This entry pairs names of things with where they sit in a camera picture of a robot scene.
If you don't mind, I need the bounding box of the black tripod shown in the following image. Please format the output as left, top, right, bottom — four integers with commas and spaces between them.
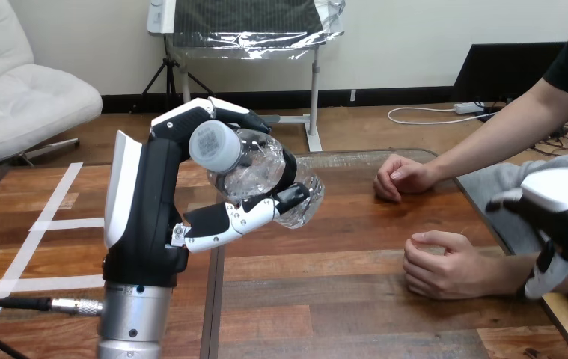
141, 35, 216, 99

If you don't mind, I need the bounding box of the white desk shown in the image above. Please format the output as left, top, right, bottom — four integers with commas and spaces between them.
147, 0, 344, 153

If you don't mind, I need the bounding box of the person's hand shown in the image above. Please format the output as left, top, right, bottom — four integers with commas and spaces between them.
402, 230, 498, 301
373, 153, 442, 203

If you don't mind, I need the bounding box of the foil sheet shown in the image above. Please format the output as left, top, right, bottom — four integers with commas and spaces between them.
168, 0, 347, 61

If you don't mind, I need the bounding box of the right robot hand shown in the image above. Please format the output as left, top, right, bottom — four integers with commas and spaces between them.
485, 167, 568, 301

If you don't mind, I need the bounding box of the dark screen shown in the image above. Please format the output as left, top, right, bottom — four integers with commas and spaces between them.
450, 41, 567, 104

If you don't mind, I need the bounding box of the black cable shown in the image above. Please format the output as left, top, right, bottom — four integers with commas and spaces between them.
0, 296, 104, 359

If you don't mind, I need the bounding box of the white power strip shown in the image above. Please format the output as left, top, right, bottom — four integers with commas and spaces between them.
453, 101, 486, 115

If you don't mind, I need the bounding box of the clear water bottle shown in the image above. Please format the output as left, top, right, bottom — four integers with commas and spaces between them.
188, 120, 326, 230

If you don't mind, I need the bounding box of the white cushioned chair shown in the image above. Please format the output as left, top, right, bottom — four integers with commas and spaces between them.
0, 0, 103, 167

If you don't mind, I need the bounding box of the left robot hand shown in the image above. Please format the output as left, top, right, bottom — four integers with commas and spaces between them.
101, 96, 312, 289

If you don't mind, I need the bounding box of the person's forearm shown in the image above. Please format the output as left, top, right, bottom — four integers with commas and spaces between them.
433, 77, 568, 190
492, 252, 568, 296

